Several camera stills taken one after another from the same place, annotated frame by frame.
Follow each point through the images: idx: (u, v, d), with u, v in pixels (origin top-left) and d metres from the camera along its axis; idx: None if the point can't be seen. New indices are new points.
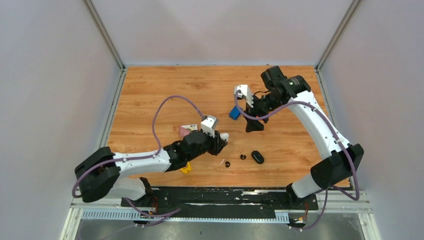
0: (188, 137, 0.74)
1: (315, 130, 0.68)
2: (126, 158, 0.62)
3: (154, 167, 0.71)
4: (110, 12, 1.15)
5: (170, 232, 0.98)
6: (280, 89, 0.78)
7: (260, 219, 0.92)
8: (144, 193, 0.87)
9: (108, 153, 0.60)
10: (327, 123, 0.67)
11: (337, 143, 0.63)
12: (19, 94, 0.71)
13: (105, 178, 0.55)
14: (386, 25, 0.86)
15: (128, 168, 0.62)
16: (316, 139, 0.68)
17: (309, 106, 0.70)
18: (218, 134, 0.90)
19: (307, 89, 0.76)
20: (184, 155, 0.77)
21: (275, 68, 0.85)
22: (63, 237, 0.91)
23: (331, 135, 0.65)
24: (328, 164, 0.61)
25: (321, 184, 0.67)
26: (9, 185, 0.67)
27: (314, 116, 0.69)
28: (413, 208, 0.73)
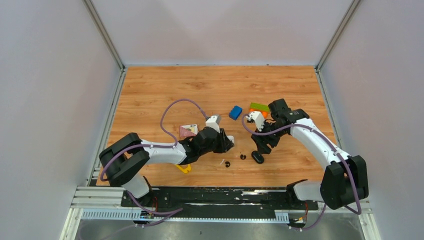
0: (202, 132, 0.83)
1: (314, 147, 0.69)
2: (153, 145, 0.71)
3: (173, 157, 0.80)
4: (110, 12, 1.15)
5: (170, 232, 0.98)
6: (282, 120, 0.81)
7: (260, 219, 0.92)
8: (146, 191, 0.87)
9: (137, 139, 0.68)
10: (325, 139, 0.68)
11: (336, 155, 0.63)
12: (18, 94, 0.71)
13: (137, 160, 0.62)
14: (386, 26, 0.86)
15: (154, 154, 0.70)
16: (318, 156, 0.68)
17: (307, 127, 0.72)
18: (223, 131, 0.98)
19: (308, 118, 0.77)
20: (197, 149, 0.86)
21: (280, 100, 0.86)
22: (63, 237, 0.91)
23: (330, 149, 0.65)
24: (330, 176, 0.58)
25: (331, 204, 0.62)
26: (8, 185, 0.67)
27: (312, 135, 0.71)
28: (413, 208, 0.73)
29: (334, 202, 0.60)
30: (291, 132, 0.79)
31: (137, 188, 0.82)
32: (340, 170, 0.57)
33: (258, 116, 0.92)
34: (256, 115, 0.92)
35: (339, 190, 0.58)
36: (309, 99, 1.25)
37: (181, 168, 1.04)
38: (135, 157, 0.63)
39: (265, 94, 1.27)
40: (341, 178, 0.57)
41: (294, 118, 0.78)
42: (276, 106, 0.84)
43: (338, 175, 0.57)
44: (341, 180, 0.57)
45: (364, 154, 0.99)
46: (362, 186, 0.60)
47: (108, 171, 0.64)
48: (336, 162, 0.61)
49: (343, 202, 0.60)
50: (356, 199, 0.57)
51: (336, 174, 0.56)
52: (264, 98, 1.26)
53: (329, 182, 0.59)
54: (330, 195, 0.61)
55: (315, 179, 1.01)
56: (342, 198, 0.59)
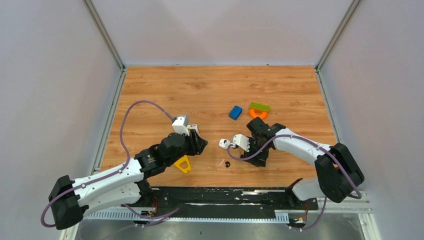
0: (166, 140, 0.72)
1: (299, 150, 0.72)
2: (86, 183, 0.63)
3: (127, 181, 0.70)
4: (110, 13, 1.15)
5: (170, 232, 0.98)
6: (264, 137, 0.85)
7: (260, 219, 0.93)
8: (139, 196, 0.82)
9: (67, 183, 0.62)
10: (305, 139, 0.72)
11: (320, 149, 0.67)
12: (18, 94, 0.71)
13: (65, 209, 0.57)
14: (386, 26, 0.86)
15: (91, 192, 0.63)
16: (305, 157, 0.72)
17: (287, 135, 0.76)
18: (194, 132, 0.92)
19: (286, 128, 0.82)
20: (162, 159, 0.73)
21: (256, 118, 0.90)
22: (63, 237, 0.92)
23: (312, 146, 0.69)
24: (323, 169, 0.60)
25: (335, 199, 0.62)
26: (9, 184, 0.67)
27: (293, 141, 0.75)
28: (414, 209, 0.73)
29: (336, 196, 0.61)
30: (276, 145, 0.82)
31: (122, 201, 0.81)
32: (328, 161, 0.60)
33: (241, 139, 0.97)
34: (239, 139, 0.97)
35: (336, 181, 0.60)
36: (309, 99, 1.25)
37: (181, 168, 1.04)
38: (63, 206, 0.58)
39: (265, 94, 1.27)
40: (332, 168, 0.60)
41: (273, 132, 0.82)
42: (254, 125, 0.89)
43: (328, 166, 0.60)
44: (333, 171, 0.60)
45: (365, 154, 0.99)
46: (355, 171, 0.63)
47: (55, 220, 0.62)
48: (322, 155, 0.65)
49: (345, 193, 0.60)
50: (354, 185, 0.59)
51: (326, 166, 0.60)
52: (263, 98, 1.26)
53: (323, 176, 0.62)
54: (330, 190, 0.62)
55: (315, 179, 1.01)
56: (342, 190, 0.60)
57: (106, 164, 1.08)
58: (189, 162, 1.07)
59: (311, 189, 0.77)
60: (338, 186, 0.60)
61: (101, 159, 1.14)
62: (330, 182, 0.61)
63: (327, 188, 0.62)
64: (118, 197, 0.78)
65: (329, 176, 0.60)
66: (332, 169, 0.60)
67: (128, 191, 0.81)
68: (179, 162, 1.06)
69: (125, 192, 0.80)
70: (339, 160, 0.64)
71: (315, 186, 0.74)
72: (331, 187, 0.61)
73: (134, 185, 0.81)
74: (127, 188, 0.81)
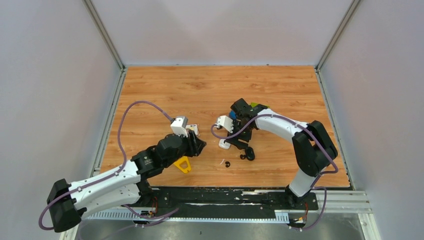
0: (162, 141, 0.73)
1: (278, 128, 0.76)
2: (81, 186, 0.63)
3: (124, 183, 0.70)
4: (110, 12, 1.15)
5: (170, 232, 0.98)
6: (247, 118, 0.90)
7: (260, 219, 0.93)
8: (138, 196, 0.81)
9: (63, 187, 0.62)
10: (283, 118, 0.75)
11: (297, 127, 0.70)
12: (18, 93, 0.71)
13: (62, 214, 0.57)
14: (386, 26, 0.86)
15: (87, 195, 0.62)
16: (285, 135, 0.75)
17: (267, 114, 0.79)
18: (192, 134, 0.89)
19: (267, 108, 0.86)
20: (159, 161, 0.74)
21: (239, 100, 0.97)
22: (63, 237, 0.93)
23: (291, 124, 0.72)
24: (299, 144, 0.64)
25: (311, 173, 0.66)
26: (10, 184, 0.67)
27: (273, 119, 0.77)
28: (414, 209, 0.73)
29: (311, 169, 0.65)
30: (257, 124, 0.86)
31: (122, 202, 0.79)
32: (302, 136, 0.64)
33: (225, 120, 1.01)
34: (223, 120, 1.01)
35: (311, 156, 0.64)
36: (309, 99, 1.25)
37: (181, 168, 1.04)
38: (59, 210, 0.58)
39: (265, 94, 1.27)
40: (307, 143, 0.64)
41: (255, 112, 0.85)
42: (238, 106, 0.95)
43: (302, 140, 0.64)
44: (307, 144, 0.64)
45: (364, 154, 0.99)
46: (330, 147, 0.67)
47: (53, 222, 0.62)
48: (299, 132, 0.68)
49: (320, 166, 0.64)
50: (329, 158, 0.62)
51: (300, 140, 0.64)
52: (264, 98, 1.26)
53: (298, 150, 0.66)
54: (306, 164, 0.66)
55: None
56: (317, 164, 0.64)
57: (106, 164, 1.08)
58: (189, 162, 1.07)
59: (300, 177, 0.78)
60: (313, 160, 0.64)
61: (101, 159, 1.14)
62: (305, 156, 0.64)
63: (304, 163, 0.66)
64: (117, 198, 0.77)
65: (304, 151, 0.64)
66: (308, 144, 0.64)
67: (127, 191, 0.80)
68: (179, 162, 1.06)
69: (124, 193, 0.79)
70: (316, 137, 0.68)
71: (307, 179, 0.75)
72: (306, 162, 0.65)
73: (132, 185, 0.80)
74: (126, 189, 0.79)
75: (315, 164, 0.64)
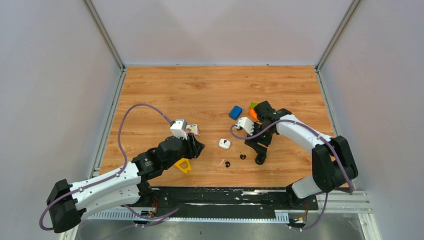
0: (163, 144, 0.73)
1: (299, 137, 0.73)
2: (83, 187, 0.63)
3: (124, 184, 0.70)
4: (110, 12, 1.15)
5: (170, 232, 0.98)
6: (268, 121, 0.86)
7: (260, 219, 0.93)
8: (138, 196, 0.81)
9: (64, 187, 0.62)
10: (308, 128, 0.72)
11: (319, 139, 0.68)
12: (18, 93, 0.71)
13: (63, 213, 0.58)
14: (386, 26, 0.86)
15: (88, 196, 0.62)
16: (304, 145, 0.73)
17: (290, 121, 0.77)
18: (191, 136, 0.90)
19: (291, 113, 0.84)
20: (159, 163, 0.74)
21: (264, 103, 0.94)
22: (63, 237, 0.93)
23: (313, 135, 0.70)
24: (318, 158, 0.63)
25: (325, 188, 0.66)
26: (10, 185, 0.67)
27: (296, 127, 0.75)
28: (414, 209, 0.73)
29: (327, 185, 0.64)
30: (277, 129, 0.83)
31: (121, 202, 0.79)
32: (325, 151, 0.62)
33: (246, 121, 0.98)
34: (244, 121, 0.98)
35: (330, 172, 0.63)
36: (309, 99, 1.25)
37: (181, 168, 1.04)
38: (60, 210, 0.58)
39: (265, 94, 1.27)
40: (327, 159, 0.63)
41: (277, 116, 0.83)
42: (261, 109, 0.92)
43: (324, 156, 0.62)
44: (327, 160, 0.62)
45: (364, 154, 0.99)
46: (350, 165, 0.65)
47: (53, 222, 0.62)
48: (321, 145, 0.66)
49: (335, 184, 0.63)
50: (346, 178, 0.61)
51: (323, 156, 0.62)
52: (264, 98, 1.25)
53: (317, 164, 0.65)
54: (322, 178, 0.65)
55: None
56: (333, 180, 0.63)
57: (106, 164, 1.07)
58: (189, 162, 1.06)
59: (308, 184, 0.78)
60: (330, 177, 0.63)
61: (101, 159, 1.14)
62: (323, 171, 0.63)
63: (320, 178, 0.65)
64: (117, 199, 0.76)
65: (324, 167, 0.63)
66: (328, 160, 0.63)
67: (127, 191, 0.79)
68: (179, 162, 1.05)
69: (124, 193, 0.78)
70: (337, 152, 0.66)
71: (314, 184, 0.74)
72: (323, 177, 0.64)
73: (132, 186, 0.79)
74: (126, 189, 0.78)
75: (331, 180, 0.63)
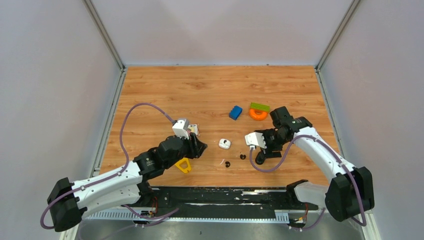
0: (164, 143, 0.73)
1: (319, 157, 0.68)
2: (85, 185, 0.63)
3: (125, 184, 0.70)
4: (110, 12, 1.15)
5: (170, 232, 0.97)
6: (285, 129, 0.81)
7: (260, 219, 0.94)
8: (138, 196, 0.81)
9: (66, 186, 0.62)
10: (331, 151, 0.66)
11: (341, 167, 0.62)
12: (18, 93, 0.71)
13: (65, 211, 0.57)
14: (386, 26, 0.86)
15: (90, 194, 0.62)
16: (322, 167, 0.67)
17: (311, 137, 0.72)
18: (193, 136, 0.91)
19: (312, 125, 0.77)
20: (160, 162, 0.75)
21: (281, 107, 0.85)
22: (63, 237, 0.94)
23: (335, 160, 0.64)
24: (336, 189, 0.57)
25: (336, 217, 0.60)
26: (10, 185, 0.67)
27: (316, 146, 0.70)
28: (414, 209, 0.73)
29: (338, 215, 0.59)
30: (296, 142, 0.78)
31: (121, 202, 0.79)
32: (346, 183, 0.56)
33: (256, 138, 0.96)
34: (254, 138, 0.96)
35: (345, 203, 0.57)
36: (309, 99, 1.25)
37: (181, 168, 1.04)
38: (62, 208, 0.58)
39: (265, 94, 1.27)
40: (346, 190, 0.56)
41: (296, 127, 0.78)
42: (278, 115, 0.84)
43: (344, 188, 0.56)
44: (347, 193, 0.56)
45: (364, 154, 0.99)
46: (368, 198, 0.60)
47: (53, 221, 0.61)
48: (342, 174, 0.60)
49: (348, 214, 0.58)
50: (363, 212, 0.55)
51: (342, 187, 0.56)
52: (264, 98, 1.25)
53: (334, 193, 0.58)
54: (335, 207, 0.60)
55: (315, 179, 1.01)
56: (347, 211, 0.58)
57: (106, 164, 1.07)
58: (189, 162, 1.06)
59: (314, 196, 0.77)
60: (344, 207, 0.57)
61: (101, 159, 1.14)
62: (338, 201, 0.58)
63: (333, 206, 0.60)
64: (117, 198, 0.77)
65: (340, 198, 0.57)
66: (346, 191, 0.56)
67: (127, 191, 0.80)
68: (179, 162, 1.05)
69: (124, 192, 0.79)
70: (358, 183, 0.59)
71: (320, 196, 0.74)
72: (336, 206, 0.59)
73: (133, 185, 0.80)
74: (126, 189, 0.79)
75: (344, 210, 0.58)
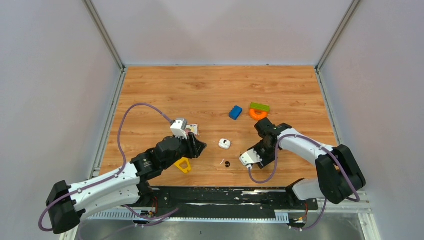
0: (161, 144, 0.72)
1: (301, 149, 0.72)
2: (82, 188, 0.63)
3: (123, 185, 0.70)
4: (110, 12, 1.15)
5: (170, 232, 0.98)
6: (270, 136, 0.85)
7: (260, 219, 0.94)
8: (137, 196, 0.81)
9: (63, 189, 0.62)
10: (309, 139, 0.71)
11: (322, 149, 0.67)
12: (18, 93, 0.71)
13: (62, 214, 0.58)
14: (386, 26, 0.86)
15: (87, 197, 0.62)
16: (307, 156, 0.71)
17: (291, 134, 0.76)
18: (192, 136, 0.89)
19: (292, 127, 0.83)
20: (158, 163, 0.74)
21: (263, 119, 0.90)
22: (63, 237, 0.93)
23: (315, 146, 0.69)
24: (322, 169, 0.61)
25: (333, 200, 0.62)
26: (10, 184, 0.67)
27: (297, 140, 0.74)
28: (414, 209, 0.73)
29: (335, 197, 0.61)
30: (281, 144, 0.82)
31: (121, 203, 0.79)
32: (328, 162, 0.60)
33: (249, 156, 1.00)
34: (247, 157, 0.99)
35: (335, 182, 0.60)
36: (309, 99, 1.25)
37: (181, 168, 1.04)
38: (59, 211, 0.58)
39: (265, 94, 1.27)
40: (332, 168, 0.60)
41: (279, 131, 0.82)
42: (261, 125, 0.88)
43: (328, 166, 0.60)
44: (333, 171, 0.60)
45: (364, 154, 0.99)
46: (356, 174, 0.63)
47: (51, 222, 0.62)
48: (324, 155, 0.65)
49: (343, 194, 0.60)
50: (353, 188, 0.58)
51: (326, 165, 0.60)
52: (264, 98, 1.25)
53: (322, 175, 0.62)
54: (329, 189, 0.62)
55: None
56: (341, 191, 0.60)
57: (106, 164, 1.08)
58: (189, 162, 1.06)
59: (311, 190, 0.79)
60: (337, 186, 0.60)
61: (101, 159, 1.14)
62: (328, 181, 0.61)
63: (326, 188, 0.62)
64: (116, 199, 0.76)
65: (329, 177, 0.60)
66: (332, 169, 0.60)
67: (126, 192, 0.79)
68: (179, 162, 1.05)
69: (123, 193, 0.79)
70: (340, 162, 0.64)
71: (315, 186, 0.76)
72: (329, 188, 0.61)
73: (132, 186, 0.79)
74: (126, 189, 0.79)
75: (338, 190, 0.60)
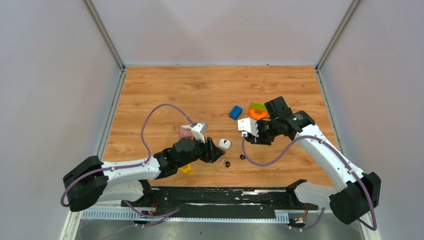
0: (177, 145, 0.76)
1: (326, 163, 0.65)
2: (115, 167, 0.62)
3: (143, 175, 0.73)
4: (110, 12, 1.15)
5: (170, 232, 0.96)
6: (285, 125, 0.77)
7: (260, 219, 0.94)
8: (141, 194, 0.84)
9: (97, 163, 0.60)
10: (337, 153, 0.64)
11: (351, 174, 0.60)
12: (18, 93, 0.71)
13: (93, 187, 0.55)
14: (386, 26, 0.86)
15: (117, 177, 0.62)
16: (329, 171, 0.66)
17: (316, 138, 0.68)
18: (210, 141, 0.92)
19: (315, 123, 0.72)
20: (174, 162, 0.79)
21: (278, 99, 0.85)
22: (63, 237, 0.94)
23: (343, 166, 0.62)
24: (347, 196, 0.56)
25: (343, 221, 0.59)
26: (10, 185, 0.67)
27: (321, 147, 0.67)
28: (413, 209, 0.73)
29: (346, 219, 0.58)
30: (299, 141, 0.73)
31: (126, 196, 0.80)
32: (355, 189, 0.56)
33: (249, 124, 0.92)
34: (247, 123, 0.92)
35: (354, 209, 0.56)
36: (309, 99, 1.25)
37: (181, 168, 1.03)
38: (90, 184, 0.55)
39: (265, 94, 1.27)
40: (356, 198, 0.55)
41: (298, 124, 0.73)
42: (275, 105, 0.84)
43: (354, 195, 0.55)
44: (357, 200, 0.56)
45: (364, 154, 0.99)
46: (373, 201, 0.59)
47: (68, 195, 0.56)
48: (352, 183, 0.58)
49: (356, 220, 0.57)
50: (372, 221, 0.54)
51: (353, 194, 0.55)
52: (264, 98, 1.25)
53: (343, 199, 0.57)
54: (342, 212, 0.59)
55: (315, 179, 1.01)
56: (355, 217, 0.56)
57: None
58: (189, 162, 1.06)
59: (313, 194, 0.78)
60: (353, 213, 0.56)
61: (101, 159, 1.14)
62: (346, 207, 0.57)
63: (340, 211, 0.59)
64: (126, 190, 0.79)
65: (350, 204, 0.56)
66: (357, 199, 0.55)
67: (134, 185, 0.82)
68: None
69: (132, 186, 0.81)
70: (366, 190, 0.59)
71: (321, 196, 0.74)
72: (344, 212, 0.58)
73: None
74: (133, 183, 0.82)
75: (353, 216, 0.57)
